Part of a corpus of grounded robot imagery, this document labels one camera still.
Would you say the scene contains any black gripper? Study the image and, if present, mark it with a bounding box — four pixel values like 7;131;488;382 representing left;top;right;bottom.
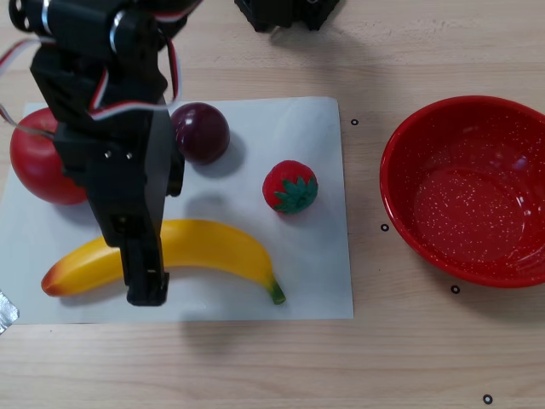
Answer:
54;108;186;307

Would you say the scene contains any yellow plastic banana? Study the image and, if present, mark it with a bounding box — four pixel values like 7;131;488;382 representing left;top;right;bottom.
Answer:
41;218;287;306

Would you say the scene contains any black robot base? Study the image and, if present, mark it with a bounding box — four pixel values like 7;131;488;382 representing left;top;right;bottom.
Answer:
233;0;341;33

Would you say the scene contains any red speckled enamel bowl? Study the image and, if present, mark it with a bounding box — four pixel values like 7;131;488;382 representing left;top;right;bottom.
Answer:
379;95;545;289

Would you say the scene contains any dark purple plastic plum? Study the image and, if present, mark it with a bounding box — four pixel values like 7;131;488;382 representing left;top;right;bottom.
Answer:
169;101;232;166

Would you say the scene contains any red plastic strawberry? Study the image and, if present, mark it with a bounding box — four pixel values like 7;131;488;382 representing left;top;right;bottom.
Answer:
261;159;319;216

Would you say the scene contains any red plastic apple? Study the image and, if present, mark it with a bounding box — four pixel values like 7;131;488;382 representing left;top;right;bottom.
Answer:
9;107;89;206

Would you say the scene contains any white paper sheet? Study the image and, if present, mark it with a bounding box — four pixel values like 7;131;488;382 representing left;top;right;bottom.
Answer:
0;96;355;325

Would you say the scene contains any silver tape piece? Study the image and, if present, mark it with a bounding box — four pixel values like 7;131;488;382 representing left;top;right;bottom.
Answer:
0;289;20;337

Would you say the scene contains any red white black servo cable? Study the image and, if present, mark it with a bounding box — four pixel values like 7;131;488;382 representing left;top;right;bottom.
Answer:
0;37;59;138
87;0;185;123

